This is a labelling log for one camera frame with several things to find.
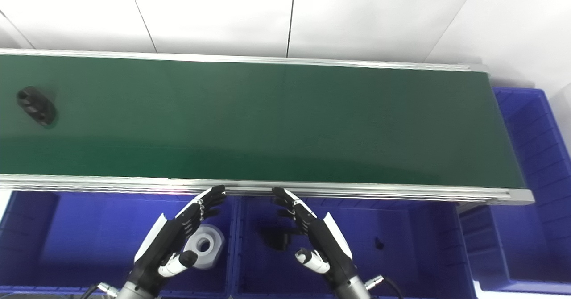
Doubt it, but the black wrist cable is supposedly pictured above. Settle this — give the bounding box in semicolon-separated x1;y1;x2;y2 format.
79;282;120;299
365;274;405;299

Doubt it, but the green conveyor belt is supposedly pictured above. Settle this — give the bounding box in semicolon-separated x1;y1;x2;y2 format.
0;54;527;189
0;48;535;206

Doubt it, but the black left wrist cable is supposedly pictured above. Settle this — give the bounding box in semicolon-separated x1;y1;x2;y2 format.
79;282;120;299

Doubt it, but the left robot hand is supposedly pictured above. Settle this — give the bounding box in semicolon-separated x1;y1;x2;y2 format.
133;185;227;291

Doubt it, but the black oblong part with holes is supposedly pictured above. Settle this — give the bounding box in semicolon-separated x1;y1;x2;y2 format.
17;86;58;128

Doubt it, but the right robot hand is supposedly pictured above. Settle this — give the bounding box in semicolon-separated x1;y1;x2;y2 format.
272;187;358;287

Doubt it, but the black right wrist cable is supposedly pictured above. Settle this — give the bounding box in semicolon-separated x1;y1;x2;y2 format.
365;274;405;299

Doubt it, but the blue plastic bin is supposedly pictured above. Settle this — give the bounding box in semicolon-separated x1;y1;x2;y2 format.
231;195;477;299
0;190;236;299

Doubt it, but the white cylindrical part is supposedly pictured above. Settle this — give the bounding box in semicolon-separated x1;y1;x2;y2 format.
183;224;225;270

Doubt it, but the black blocky part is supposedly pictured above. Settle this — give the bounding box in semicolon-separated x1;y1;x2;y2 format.
260;225;298;252

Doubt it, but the long blue divided bin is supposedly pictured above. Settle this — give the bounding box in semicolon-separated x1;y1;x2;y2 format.
459;87;571;295

